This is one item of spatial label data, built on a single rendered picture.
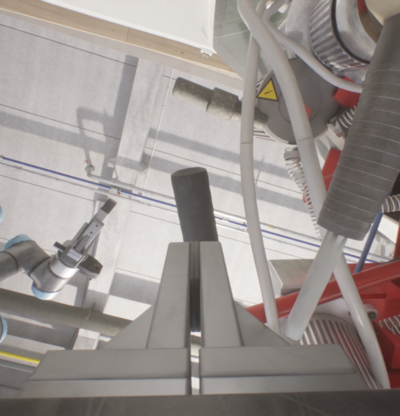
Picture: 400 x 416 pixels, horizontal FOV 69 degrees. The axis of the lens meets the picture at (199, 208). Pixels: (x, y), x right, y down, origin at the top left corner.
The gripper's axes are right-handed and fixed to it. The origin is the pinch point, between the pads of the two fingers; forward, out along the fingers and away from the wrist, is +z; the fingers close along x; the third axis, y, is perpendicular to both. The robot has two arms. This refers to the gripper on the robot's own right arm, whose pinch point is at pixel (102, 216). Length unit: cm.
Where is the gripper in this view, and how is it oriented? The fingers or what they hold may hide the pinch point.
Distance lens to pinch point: 80.2
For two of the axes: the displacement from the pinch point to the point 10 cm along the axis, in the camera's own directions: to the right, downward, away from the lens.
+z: 6.5, -7.1, -2.8
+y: -7.6, -5.9, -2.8
